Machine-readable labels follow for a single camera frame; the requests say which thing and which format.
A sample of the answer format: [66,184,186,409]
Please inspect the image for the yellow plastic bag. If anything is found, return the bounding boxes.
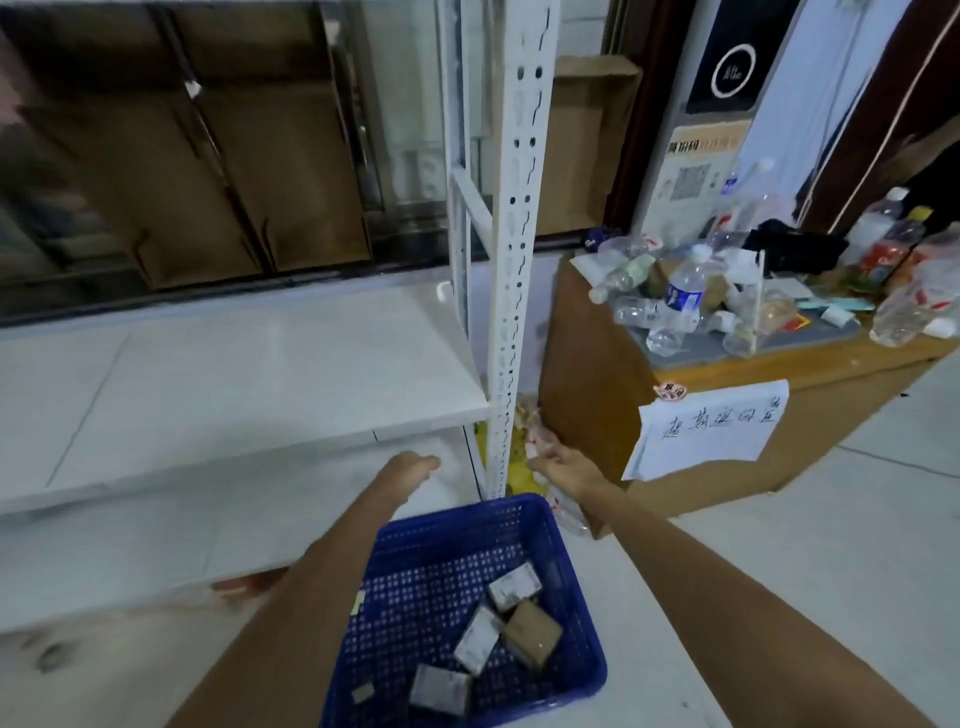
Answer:
[476,419,560,500]

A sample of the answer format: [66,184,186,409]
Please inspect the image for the person's right hand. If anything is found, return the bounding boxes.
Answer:
[524,444,609,516]

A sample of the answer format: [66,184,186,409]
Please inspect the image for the grey counter mat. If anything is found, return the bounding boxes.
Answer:
[626,314,883,369]

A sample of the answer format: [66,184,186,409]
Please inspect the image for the brown wooden counter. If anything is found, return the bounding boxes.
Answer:
[538,254,960,541]

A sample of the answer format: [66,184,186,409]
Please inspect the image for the blue plastic basket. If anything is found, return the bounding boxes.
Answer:
[320,494,609,728]

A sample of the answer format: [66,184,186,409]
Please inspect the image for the person's left hand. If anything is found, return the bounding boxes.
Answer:
[380,451,443,502]

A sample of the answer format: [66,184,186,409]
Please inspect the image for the black cloth bundle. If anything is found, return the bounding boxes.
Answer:
[742,218,849,275]

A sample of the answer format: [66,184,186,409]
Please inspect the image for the orange and white package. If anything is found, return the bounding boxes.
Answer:
[213,569,290,601]

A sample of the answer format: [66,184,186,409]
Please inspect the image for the clear bag with red print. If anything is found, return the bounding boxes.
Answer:
[869,224,960,348]

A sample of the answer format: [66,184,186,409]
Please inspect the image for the person's left forearm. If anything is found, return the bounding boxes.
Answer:
[164,479,421,728]

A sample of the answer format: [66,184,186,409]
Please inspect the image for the black poster with white ring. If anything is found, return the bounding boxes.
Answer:
[686,0,800,115]

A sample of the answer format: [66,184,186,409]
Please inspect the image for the white handwritten paper sign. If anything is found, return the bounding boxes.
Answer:
[620,378,790,483]

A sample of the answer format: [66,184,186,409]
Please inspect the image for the grey sliding window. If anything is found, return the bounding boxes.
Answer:
[0,0,631,324]

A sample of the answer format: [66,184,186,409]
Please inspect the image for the flattened brown carton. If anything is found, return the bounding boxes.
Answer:
[176,0,374,275]
[18,0,264,292]

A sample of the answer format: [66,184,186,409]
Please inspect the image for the person's right forearm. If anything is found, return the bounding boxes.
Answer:
[577,479,939,728]

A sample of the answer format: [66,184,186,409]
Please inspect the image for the white metal shelving rack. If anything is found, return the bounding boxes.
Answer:
[0,0,562,635]

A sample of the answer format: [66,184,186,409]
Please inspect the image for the cube box marked 3-3-418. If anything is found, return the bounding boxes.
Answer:
[500,598,564,670]

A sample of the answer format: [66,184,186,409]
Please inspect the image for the white standing code sign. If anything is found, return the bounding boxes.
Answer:
[629,116,755,241]

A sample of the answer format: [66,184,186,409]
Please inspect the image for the pile of plastic bottles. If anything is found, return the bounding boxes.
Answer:
[584,157,960,358]

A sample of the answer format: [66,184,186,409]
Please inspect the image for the white plastic bag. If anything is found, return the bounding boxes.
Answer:
[517,401,594,538]

